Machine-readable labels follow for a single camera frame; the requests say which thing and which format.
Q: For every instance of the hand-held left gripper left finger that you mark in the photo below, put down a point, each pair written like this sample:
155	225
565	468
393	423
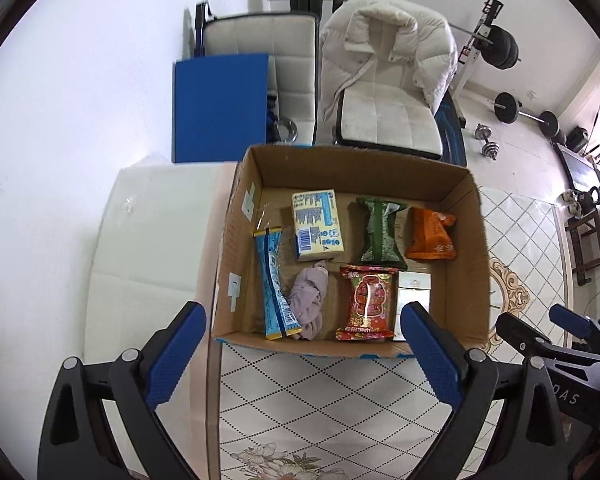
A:
177	355

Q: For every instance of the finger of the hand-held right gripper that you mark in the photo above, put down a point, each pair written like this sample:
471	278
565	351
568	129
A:
517	332
570	320

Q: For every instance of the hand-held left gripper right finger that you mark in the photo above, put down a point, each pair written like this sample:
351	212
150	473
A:
432	355

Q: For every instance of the white cigarette pack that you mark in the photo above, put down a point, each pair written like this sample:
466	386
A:
414	287

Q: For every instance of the red snack packet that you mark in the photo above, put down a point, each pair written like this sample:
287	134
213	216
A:
367	305

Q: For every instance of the orange snack packet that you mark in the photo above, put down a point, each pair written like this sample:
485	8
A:
430	237

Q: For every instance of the long blue packet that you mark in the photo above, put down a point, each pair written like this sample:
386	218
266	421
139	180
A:
275	285

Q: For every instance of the green snack packet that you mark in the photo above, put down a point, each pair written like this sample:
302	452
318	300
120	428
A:
380	235

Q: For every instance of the purple cloth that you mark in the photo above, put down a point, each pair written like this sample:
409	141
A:
307	300

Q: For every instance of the white blue tissue pack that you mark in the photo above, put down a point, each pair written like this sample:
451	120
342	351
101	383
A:
317	225

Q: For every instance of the cardboard box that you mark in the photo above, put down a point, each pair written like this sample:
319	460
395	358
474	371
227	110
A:
355	180

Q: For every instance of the black wooden chair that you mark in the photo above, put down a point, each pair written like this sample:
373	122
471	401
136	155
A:
587	245

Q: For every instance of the diamond patterned tablecloth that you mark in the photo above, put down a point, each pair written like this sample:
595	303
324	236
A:
330	400

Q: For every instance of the pair of shoes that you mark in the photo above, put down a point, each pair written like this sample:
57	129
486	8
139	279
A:
570	202

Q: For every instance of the dark wooden bench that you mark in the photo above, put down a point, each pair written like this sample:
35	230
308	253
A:
577	170

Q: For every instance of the black weights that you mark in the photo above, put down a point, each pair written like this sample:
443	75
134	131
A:
572	140

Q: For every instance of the chrome dumbbell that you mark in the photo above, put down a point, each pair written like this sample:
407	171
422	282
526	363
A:
487	142

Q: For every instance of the dark blue weight bench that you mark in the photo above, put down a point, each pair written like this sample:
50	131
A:
452	130

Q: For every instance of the short barbell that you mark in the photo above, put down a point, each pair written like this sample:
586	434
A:
507	107

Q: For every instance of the white padded chair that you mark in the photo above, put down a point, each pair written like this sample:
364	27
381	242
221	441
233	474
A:
260	35
390	120

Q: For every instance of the blue board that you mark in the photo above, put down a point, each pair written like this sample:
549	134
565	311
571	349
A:
220	110

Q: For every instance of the barbell with black plates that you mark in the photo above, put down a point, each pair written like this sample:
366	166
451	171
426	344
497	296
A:
502	47

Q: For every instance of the white puffer jacket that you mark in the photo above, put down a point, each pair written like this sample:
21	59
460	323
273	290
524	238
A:
380	45

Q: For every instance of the black metal frame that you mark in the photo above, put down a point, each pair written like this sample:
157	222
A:
202	25

